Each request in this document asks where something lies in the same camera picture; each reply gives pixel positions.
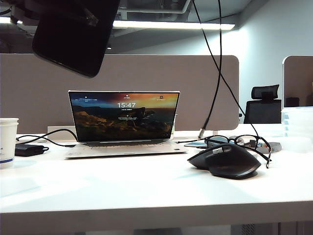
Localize black computer mouse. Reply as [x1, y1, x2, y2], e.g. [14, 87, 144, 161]
[187, 143, 261, 181]

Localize wide brown desk partition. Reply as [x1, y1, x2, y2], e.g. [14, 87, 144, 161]
[0, 54, 240, 134]

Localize black smartphone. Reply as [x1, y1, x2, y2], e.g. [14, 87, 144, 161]
[31, 0, 121, 78]

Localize silver laptop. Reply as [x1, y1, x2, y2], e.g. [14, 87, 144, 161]
[64, 90, 188, 159]

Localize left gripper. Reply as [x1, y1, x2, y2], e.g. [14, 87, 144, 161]
[0, 0, 99, 27]

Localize black mesh office chair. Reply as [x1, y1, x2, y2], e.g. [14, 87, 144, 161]
[244, 84, 282, 124]

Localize black USB charger cable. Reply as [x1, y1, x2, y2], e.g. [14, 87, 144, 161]
[175, 0, 264, 144]

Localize long ceiling light strip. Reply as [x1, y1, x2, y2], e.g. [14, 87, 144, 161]
[0, 16, 235, 31]

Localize black power adapter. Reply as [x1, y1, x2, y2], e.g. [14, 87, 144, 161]
[14, 144, 49, 157]

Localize narrow brown desk partition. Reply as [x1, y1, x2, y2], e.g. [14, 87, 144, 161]
[282, 55, 313, 108]

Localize white paper cup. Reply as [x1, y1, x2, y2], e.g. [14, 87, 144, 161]
[0, 118, 20, 170]

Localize white desk socket box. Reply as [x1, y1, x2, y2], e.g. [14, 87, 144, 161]
[46, 126, 76, 142]

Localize grey printed lanyard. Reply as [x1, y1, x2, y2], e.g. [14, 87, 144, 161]
[254, 141, 282, 154]

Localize translucent plastic storage boxes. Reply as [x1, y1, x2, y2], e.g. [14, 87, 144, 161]
[280, 106, 313, 139]

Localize small black box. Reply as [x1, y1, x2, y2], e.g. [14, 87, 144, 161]
[285, 97, 300, 107]

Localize black laptop power cable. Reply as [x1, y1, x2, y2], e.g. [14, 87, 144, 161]
[15, 129, 78, 148]

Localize black-framed eyeglasses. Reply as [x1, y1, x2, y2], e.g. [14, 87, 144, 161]
[204, 134, 272, 169]

